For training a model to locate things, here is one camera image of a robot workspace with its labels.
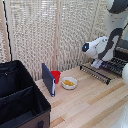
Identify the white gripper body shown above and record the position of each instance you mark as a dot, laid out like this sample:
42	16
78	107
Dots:
97	64

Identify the black slatted oven tray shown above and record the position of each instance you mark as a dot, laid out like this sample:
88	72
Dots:
113	66

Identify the yellow food pieces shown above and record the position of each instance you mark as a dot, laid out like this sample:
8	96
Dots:
69	82

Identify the white bowl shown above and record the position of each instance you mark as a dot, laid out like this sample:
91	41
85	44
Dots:
63	85

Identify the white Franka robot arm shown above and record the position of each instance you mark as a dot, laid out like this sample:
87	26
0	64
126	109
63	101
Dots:
106	43

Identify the black toaster oven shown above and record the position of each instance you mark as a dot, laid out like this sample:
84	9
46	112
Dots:
122	53

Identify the red plastic cup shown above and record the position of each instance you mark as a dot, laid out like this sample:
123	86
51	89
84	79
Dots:
56	76

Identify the dark blue book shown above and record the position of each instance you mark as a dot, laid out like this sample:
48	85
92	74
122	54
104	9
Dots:
48	79

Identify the beige woven folding screen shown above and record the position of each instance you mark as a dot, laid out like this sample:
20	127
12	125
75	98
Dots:
30	33

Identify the black fabric storage box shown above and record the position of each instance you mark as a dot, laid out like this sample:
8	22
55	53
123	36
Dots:
20	96

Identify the thin black pole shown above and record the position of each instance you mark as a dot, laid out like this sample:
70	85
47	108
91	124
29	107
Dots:
7	30

